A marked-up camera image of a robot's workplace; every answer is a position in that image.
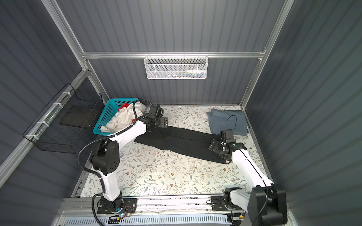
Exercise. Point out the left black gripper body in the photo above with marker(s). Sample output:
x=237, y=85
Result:
x=157, y=124

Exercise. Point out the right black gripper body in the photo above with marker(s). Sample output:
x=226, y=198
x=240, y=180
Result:
x=218, y=147

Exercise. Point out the black t shirt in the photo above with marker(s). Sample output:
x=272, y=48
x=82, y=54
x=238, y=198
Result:
x=182, y=141

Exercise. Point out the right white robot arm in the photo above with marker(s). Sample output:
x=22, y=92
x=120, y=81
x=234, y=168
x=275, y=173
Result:
x=251, y=180

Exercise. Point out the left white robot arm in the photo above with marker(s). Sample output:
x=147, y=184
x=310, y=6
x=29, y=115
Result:
x=105, y=158

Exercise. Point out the folded blue-grey t shirt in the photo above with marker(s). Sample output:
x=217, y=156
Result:
x=227, y=120

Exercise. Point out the white t shirt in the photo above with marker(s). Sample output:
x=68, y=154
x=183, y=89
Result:
x=124, y=118

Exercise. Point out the teal plastic laundry basket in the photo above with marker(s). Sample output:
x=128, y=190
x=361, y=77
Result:
x=111, y=108

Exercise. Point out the floral patterned table mat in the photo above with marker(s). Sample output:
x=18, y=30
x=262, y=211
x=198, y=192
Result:
x=146, y=171

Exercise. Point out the white wire mesh basket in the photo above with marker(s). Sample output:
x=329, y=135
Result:
x=176, y=66

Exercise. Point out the black wire mesh basket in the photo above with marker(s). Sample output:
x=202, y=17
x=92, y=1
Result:
x=67, y=125

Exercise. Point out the white perforated cable tray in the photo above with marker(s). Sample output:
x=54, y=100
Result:
x=167, y=220

